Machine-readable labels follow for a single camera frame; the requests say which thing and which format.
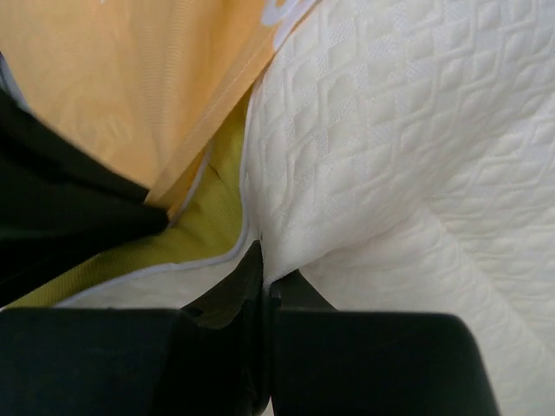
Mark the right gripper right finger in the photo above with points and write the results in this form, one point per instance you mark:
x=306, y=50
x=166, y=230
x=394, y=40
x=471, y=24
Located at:
x=330, y=362

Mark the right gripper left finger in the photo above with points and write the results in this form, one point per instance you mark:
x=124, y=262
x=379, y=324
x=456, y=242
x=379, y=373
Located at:
x=198, y=360

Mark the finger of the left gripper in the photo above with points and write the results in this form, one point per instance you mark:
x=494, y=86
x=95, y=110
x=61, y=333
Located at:
x=59, y=207

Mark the cream quilted pillow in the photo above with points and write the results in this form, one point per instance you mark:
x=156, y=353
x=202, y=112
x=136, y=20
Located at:
x=399, y=155

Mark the orange pillowcase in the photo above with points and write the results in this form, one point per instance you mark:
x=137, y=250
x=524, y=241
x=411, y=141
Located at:
x=141, y=86

